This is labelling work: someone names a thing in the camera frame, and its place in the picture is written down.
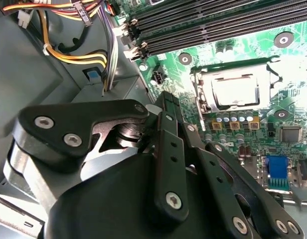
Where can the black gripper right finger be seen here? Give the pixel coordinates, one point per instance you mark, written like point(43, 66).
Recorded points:
point(225, 199)

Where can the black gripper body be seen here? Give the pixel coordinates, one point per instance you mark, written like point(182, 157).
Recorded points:
point(106, 206)

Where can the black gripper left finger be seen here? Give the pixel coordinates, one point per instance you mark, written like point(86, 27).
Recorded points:
point(166, 174)

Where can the silver CPU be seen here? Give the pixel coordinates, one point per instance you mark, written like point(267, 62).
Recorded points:
point(235, 92)

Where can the metal locking lever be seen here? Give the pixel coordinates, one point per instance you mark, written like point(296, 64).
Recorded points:
point(243, 62)

